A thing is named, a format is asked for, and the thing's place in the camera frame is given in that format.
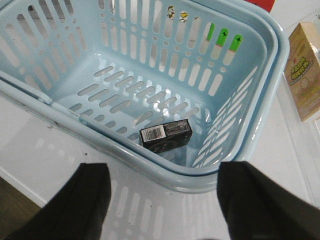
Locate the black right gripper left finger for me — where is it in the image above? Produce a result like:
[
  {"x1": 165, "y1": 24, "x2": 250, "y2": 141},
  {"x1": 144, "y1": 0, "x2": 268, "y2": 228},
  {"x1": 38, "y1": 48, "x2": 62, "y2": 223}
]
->
[{"x1": 6, "y1": 163, "x2": 112, "y2": 240}]

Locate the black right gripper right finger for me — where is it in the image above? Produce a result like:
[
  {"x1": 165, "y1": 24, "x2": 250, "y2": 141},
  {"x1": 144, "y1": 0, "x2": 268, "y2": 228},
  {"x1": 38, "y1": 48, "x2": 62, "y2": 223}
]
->
[{"x1": 217, "y1": 161, "x2": 320, "y2": 240}]

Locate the light blue plastic basket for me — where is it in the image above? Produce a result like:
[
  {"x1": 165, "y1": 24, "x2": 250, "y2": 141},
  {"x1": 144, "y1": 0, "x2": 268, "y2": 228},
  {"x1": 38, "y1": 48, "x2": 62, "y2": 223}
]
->
[{"x1": 0, "y1": 0, "x2": 289, "y2": 193}]

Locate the clear acrylic right shelf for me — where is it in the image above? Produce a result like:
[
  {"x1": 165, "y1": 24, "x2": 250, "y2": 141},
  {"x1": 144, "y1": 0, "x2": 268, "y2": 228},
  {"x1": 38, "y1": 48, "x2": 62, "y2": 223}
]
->
[{"x1": 277, "y1": 14, "x2": 320, "y2": 207}]

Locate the beige carton box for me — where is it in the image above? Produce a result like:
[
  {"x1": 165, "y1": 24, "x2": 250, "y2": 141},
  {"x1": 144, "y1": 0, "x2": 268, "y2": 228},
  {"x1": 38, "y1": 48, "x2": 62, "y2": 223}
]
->
[{"x1": 285, "y1": 21, "x2": 320, "y2": 123}]

